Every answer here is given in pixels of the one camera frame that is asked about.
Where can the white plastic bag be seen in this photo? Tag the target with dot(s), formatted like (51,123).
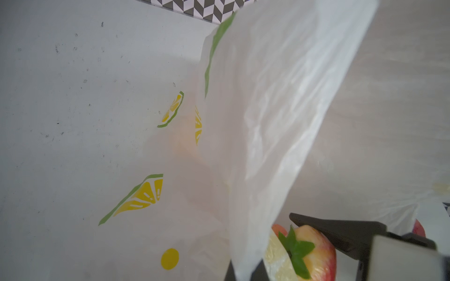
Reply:
(337,110)

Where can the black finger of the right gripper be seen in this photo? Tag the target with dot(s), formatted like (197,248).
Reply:
(352,238)

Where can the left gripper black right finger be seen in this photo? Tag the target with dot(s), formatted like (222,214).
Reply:
(260,273)

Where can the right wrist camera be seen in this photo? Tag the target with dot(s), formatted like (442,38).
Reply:
(394,260)

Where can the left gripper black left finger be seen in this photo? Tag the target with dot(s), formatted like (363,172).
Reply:
(230,275)

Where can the red apple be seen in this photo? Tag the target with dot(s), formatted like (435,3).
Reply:
(418,229)

